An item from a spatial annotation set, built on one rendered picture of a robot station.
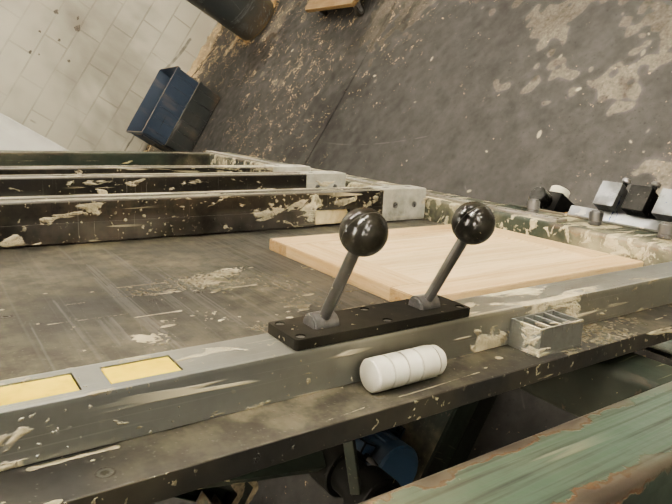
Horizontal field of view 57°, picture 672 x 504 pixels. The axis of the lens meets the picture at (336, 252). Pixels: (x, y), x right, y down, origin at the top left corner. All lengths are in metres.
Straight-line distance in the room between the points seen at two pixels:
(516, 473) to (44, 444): 0.29
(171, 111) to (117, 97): 1.05
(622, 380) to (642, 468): 0.38
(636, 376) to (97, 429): 0.56
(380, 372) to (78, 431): 0.23
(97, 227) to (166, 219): 0.12
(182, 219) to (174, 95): 4.04
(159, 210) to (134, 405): 0.68
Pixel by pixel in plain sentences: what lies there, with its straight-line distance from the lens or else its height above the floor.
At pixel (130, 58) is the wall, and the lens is 6.11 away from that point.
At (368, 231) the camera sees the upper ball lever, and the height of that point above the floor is 1.56.
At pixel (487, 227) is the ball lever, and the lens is 0.54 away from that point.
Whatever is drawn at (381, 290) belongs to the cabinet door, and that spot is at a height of 1.31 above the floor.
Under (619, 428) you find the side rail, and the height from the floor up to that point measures 1.45.
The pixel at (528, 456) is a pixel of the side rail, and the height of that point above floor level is 1.51.
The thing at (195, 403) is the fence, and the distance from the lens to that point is 0.47.
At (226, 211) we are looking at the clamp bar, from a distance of 1.15.
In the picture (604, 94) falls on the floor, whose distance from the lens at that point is 2.61.
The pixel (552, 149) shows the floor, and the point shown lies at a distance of 2.57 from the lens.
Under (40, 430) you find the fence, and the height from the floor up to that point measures 1.68.
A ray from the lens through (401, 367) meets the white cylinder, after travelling 0.53.
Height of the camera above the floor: 1.83
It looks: 37 degrees down
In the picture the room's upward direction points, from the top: 58 degrees counter-clockwise
